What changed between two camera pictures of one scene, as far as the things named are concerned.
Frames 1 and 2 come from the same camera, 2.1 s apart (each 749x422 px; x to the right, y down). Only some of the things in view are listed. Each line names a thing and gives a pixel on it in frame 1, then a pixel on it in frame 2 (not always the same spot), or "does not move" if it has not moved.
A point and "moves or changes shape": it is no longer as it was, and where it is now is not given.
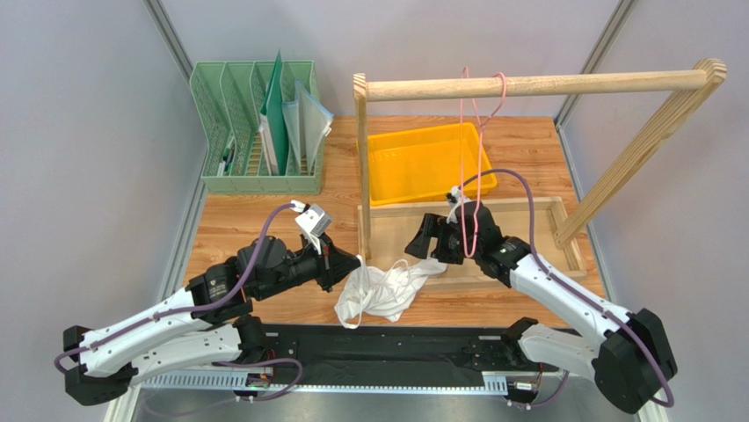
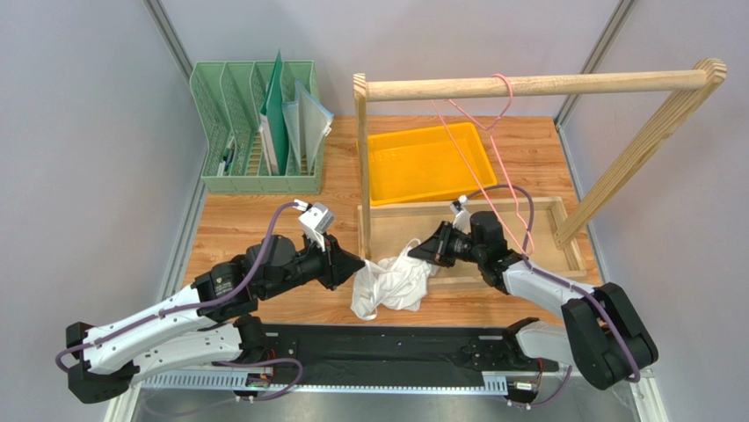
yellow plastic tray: [425, 163] does not move
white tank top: [385, 293] moves or changes shape
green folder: [273, 106] does not move
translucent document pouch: [309, 121] does not move
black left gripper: [334, 264] does not move
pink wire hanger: [464, 73] -> [499, 161]
